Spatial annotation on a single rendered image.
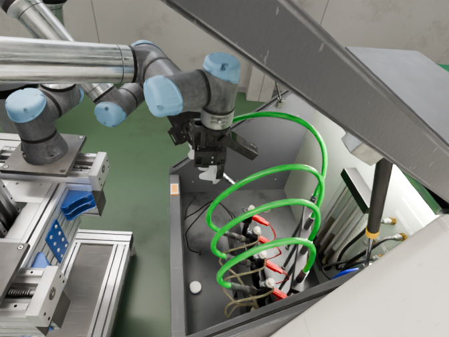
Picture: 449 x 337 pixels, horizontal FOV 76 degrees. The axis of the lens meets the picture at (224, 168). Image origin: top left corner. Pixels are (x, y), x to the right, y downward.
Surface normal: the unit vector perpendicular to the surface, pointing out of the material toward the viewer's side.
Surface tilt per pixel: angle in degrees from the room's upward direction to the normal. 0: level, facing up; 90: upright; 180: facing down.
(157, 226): 0
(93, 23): 90
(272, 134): 90
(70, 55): 45
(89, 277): 0
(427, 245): 76
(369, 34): 90
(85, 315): 0
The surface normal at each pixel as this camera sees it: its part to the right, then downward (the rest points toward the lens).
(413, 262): -0.93, -0.15
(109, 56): 0.57, -0.10
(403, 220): -0.98, 0.02
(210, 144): 0.14, 0.71
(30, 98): 0.07, -0.62
